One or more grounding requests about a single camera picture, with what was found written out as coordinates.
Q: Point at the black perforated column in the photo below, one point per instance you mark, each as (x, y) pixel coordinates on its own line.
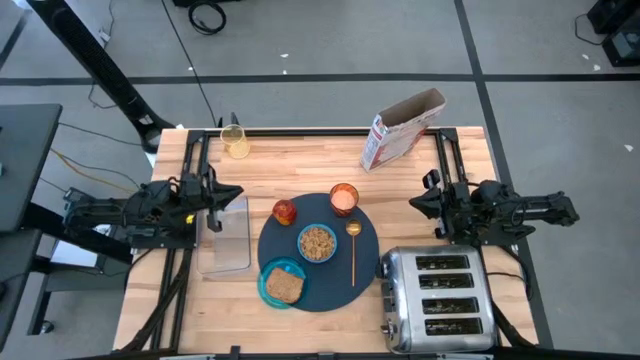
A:
(95, 60)

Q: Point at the brown bread slice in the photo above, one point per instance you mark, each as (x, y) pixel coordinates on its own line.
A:
(285, 285)

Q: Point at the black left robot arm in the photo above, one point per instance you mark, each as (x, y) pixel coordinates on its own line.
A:
(100, 210)

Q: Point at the white paper sheets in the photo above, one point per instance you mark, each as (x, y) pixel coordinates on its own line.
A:
(75, 255)

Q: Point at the clear plastic rectangular container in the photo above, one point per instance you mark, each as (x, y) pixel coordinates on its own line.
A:
(230, 250)

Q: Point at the black equipment box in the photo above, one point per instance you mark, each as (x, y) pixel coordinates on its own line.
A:
(615, 12)
(625, 47)

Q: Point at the red faceted drinking glass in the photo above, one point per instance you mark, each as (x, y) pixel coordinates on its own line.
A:
(344, 200)

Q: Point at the black metal table frame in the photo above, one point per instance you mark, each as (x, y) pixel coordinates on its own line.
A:
(320, 132)

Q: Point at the patterned ceramic bowl teal inside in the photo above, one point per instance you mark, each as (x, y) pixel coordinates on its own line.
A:
(300, 252)

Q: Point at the brown cereal flakes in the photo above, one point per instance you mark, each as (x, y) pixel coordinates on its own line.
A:
(317, 244)

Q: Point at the teal glass plate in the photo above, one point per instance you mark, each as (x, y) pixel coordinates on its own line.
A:
(265, 295)

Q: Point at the gold spoon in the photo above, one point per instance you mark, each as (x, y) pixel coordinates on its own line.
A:
(353, 228)

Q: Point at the red yellow apple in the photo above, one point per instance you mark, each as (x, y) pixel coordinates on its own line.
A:
(284, 212)

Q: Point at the dark blue round woven placemat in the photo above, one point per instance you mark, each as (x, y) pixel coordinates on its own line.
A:
(325, 290)

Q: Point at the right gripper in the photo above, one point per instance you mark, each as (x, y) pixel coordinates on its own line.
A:
(457, 210)

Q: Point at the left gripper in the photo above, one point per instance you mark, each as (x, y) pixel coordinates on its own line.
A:
(195, 197)

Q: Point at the Life cereal box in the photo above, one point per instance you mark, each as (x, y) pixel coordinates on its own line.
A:
(395, 135)

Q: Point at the clear cup with yellow juice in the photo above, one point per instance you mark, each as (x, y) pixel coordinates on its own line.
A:
(236, 145)

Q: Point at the silver four-slot toaster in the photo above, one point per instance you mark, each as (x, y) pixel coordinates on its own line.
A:
(400, 300)

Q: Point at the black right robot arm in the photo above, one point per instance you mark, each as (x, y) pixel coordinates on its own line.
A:
(540, 210)

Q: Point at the black desk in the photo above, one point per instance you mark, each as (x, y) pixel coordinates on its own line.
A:
(25, 160)

